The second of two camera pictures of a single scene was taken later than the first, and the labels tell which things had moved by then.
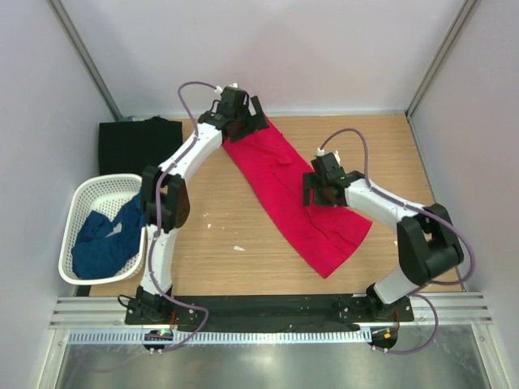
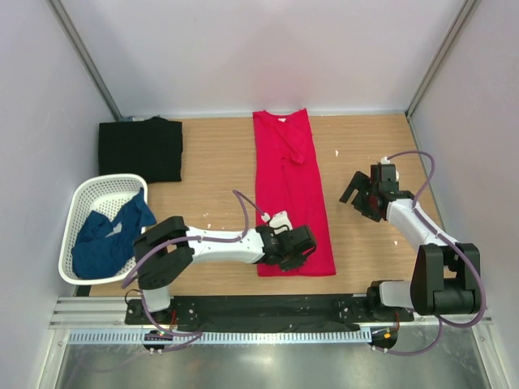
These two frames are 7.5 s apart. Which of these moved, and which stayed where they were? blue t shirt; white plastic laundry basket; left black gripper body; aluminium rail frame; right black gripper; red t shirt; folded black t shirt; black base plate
Moved: red t shirt; right black gripper; left black gripper body
Stayed: white plastic laundry basket; black base plate; blue t shirt; aluminium rail frame; folded black t shirt
